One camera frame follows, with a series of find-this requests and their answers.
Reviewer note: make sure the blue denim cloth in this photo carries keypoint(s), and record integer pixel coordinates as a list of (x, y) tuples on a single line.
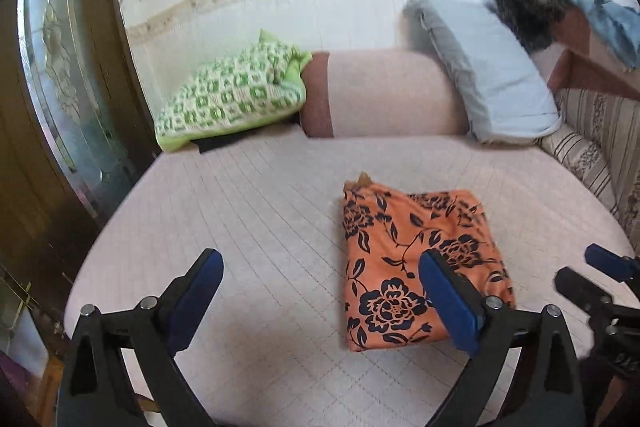
[(610, 22)]

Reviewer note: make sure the small striped cushion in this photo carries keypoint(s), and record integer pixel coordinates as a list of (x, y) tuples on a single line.
[(580, 157)]

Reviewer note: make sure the wooden door with glass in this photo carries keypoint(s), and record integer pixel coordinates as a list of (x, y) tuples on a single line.
[(30, 157)]

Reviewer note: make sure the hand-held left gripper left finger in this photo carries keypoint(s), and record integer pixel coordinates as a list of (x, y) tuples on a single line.
[(197, 297)]

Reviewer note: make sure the orange floral pants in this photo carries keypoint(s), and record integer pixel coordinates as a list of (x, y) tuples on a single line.
[(390, 257)]

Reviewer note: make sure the light blue pillow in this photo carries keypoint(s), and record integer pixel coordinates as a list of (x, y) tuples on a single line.
[(495, 77)]

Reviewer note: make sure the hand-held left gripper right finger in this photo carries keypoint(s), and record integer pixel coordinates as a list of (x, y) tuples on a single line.
[(452, 302)]

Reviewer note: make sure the pink bolster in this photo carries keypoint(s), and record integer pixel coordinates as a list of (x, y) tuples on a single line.
[(390, 92)]

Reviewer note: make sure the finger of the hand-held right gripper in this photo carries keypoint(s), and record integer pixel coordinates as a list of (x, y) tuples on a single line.
[(607, 257), (575, 287)]

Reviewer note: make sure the large striped cushion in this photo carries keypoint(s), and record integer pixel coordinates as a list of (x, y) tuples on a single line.
[(615, 117)]

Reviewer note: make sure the purple object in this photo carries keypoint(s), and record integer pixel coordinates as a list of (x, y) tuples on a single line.
[(12, 372)]

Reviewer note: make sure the green patterned blanket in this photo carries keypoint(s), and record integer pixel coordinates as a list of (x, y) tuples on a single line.
[(230, 97)]

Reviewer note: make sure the dark fuzzy cloth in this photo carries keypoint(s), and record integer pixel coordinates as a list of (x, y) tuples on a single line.
[(530, 7)]

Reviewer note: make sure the reddish brown cushion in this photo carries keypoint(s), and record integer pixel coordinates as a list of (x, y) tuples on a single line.
[(575, 37)]

